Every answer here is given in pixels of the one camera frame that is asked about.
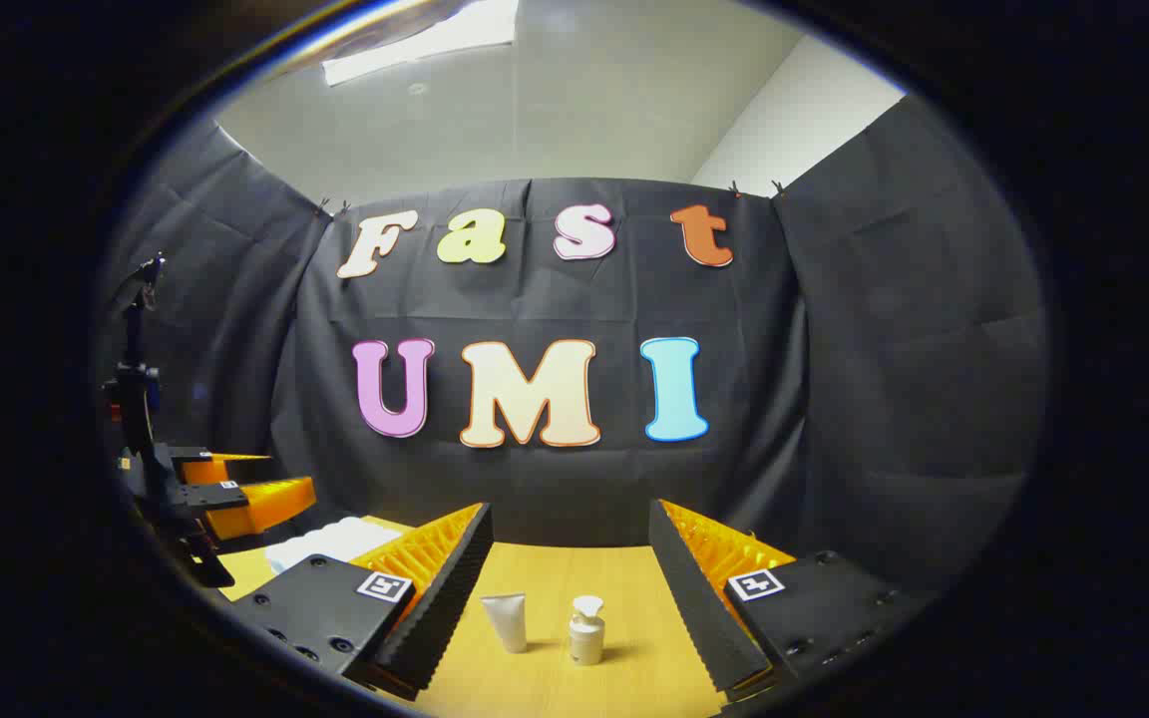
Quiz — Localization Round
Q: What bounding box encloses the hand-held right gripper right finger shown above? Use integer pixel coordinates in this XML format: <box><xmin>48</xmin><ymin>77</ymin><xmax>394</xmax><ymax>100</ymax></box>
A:
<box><xmin>647</xmin><ymin>499</ymin><xmax>935</xmax><ymax>704</ymax></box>

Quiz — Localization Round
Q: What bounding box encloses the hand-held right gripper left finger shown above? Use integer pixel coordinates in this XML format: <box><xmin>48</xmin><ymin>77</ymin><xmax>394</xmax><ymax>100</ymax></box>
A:
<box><xmin>225</xmin><ymin>502</ymin><xmax>496</xmax><ymax>701</ymax></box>

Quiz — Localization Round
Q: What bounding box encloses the white skin care tube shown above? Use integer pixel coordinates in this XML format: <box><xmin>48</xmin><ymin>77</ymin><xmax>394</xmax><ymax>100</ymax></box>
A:
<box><xmin>481</xmin><ymin>592</ymin><xmax>529</xmax><ymax>654</ymax></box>

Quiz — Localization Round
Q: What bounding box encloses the light blue suitcase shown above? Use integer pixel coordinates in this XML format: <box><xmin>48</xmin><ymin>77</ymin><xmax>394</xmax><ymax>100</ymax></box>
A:
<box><xmin>265</xmin><ymin>517</ymin><xmax>406</xmax><ymax>575</ymax></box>

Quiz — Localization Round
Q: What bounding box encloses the white pump bottle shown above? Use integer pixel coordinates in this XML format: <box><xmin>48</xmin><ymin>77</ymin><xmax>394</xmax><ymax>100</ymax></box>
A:
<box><xmin>569</xmin><ymin>595</ymin><xmax>606</xmax><ymax>666</ymax></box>

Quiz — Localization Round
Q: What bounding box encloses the black backdrop cloth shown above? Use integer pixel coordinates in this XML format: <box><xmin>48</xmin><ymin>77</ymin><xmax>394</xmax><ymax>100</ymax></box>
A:
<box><xmin>96</xmin><ymin>95</ymin><xmax>1049</xmax><ymax>599</ymax></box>

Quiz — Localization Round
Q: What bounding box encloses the ceiling light panel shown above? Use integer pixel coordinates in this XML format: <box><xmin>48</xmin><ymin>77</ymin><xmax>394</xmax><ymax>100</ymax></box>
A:
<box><xmin>323</xmin><ymin>0</ymin><xmax>521</xmax><ymax>86</ymax></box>

